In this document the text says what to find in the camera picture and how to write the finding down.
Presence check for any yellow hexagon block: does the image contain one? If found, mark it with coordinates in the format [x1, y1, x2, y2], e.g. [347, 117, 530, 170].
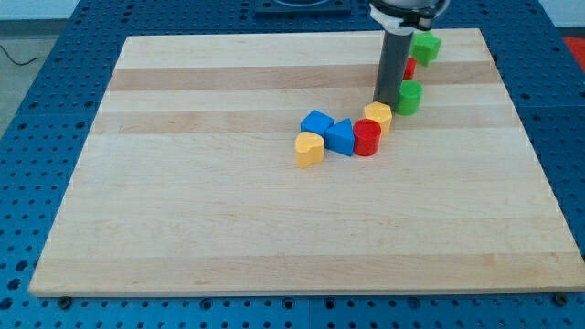
[363, 101, 393, 137]

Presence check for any blue triangle block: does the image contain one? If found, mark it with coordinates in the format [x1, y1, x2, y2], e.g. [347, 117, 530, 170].
[324, 118, 355, 156]

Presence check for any green cylinder block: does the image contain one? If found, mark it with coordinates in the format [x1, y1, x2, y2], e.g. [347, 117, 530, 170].
[395, 80, 423, 116]

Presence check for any blue cube block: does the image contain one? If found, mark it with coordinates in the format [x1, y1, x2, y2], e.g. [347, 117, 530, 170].
[300, 110, 335, 137]

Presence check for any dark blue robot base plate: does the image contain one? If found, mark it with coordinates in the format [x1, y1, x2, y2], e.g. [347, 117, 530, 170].
[253, 0, 352, 17]

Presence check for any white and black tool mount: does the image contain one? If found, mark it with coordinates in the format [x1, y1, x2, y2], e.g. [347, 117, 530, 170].
[368, 0, 451, 33]

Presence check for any yellow heart block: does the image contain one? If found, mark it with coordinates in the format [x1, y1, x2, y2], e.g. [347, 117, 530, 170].
[294, 132, 324, 168]

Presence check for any green star block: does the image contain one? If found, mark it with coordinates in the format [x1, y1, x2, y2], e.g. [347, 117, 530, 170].
[409, 31, 442, 67]

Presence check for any light wooden board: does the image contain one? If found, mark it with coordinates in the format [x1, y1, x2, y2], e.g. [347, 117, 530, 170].
[29, 28, 584, 297]

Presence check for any red cylinder block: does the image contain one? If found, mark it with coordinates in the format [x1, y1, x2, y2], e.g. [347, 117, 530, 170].
[353, 119, 382, 156]

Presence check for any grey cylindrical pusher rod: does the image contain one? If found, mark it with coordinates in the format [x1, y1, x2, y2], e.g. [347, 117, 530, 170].
[373, 30, 413, 108]

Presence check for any black cable on floor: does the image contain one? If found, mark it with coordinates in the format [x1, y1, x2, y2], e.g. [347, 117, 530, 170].
[0, 44, 49, 67]

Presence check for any red star block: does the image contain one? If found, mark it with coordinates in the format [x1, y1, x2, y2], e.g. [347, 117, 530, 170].
[403, 58, 418, 80]

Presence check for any red object at right edge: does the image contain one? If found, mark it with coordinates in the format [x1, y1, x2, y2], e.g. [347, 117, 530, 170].
[563, 37, 585, 71]

